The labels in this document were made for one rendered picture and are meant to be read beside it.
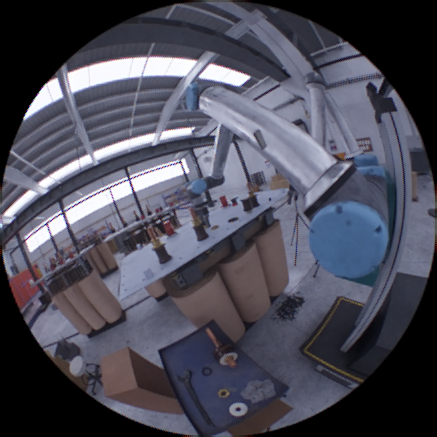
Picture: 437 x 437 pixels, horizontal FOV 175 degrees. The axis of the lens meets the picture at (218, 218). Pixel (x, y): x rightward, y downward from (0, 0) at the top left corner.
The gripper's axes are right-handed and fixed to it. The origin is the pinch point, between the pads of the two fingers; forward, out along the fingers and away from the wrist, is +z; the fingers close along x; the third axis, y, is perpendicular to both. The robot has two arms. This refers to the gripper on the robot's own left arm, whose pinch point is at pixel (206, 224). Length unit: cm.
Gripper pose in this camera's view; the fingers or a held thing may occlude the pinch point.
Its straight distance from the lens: 108.5
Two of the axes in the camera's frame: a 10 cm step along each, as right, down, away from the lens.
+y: -7.5, 4.2, -5.2
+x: 5.7, 0.1, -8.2
